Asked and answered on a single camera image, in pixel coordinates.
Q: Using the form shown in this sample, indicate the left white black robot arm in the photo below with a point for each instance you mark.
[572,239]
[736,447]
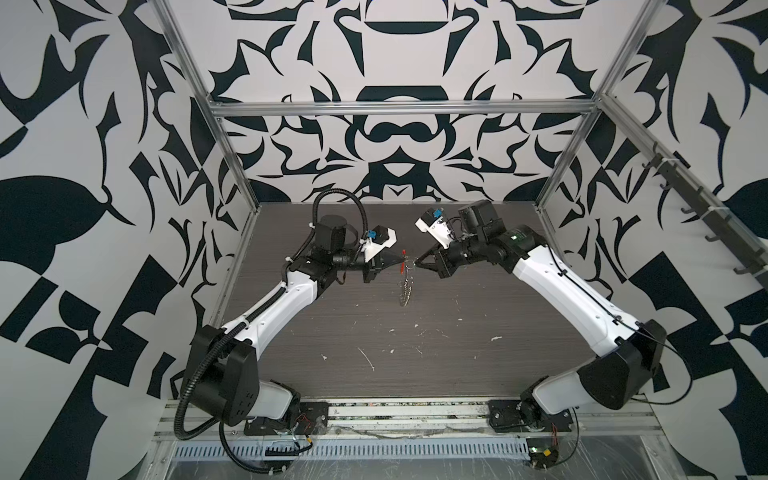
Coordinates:
[221,384]

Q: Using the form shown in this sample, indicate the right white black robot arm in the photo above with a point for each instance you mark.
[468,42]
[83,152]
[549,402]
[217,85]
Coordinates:
[627,352]

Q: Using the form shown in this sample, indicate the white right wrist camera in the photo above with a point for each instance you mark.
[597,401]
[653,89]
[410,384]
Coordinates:
[434,223]

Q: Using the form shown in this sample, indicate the black wall hook rail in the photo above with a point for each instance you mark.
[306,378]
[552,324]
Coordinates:
[701,203]

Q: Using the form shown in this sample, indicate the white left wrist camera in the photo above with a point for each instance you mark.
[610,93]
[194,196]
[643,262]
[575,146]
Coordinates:
[378,239]

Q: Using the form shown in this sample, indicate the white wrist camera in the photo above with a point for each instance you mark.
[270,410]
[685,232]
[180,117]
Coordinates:
[434,223]
[378,239]

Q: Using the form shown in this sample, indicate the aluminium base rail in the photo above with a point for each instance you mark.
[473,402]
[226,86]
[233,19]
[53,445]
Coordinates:
[351,429]

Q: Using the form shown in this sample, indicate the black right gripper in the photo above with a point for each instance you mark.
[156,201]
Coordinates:
[440,264]

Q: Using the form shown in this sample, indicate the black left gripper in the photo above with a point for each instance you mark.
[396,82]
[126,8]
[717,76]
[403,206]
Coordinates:
[375,265]

